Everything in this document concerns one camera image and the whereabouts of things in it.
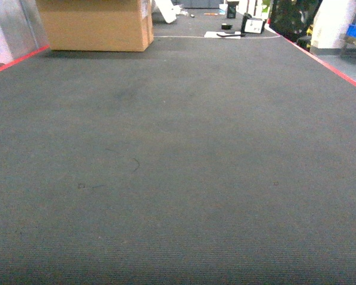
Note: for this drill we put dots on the dark grey conveyor belt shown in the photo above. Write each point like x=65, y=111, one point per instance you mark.
x=197, y=161

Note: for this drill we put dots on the white paper sheet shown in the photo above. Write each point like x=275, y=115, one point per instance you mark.
x=212, y=35

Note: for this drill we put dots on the black flat tool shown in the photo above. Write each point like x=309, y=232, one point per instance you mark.
x=229, y=35

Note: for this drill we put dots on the small black box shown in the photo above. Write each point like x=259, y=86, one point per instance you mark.
x=225, y=26

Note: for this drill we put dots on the white foam board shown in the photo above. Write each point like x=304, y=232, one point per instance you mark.
x=166, y=8

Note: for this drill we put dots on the black white tablet device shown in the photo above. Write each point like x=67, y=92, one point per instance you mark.
x=254, y=26

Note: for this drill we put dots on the large cardboard box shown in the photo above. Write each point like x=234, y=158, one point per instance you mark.
x=106, y=26

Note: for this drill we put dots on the dark standing package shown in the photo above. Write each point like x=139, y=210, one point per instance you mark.
x=232, y=9

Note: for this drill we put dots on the red conveyor right side rail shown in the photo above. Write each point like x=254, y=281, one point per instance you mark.
x=323, y=60

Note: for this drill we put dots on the red conveyor rail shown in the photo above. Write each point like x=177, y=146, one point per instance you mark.
x=323, y=60
x=23, y=58

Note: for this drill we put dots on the red conveyor left side rail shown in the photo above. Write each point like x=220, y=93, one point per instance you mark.
x=23, y=58

